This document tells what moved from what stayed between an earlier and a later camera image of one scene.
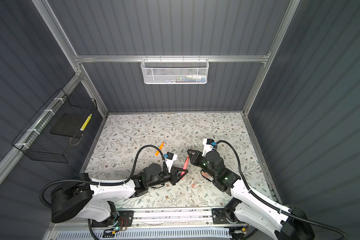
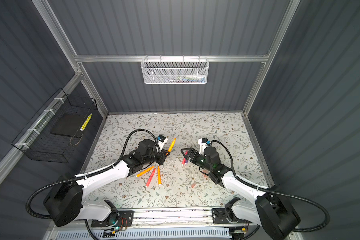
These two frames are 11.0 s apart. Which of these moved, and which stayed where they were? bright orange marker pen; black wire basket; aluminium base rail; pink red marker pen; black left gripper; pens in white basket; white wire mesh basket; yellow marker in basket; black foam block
Moved: pink red marker pen; black left gripper; bright orange marker pen
Stayed: yellow marker in basket; black foam block; white wire mesh basket; black wire basket; pens in white basket; aluminium base rail
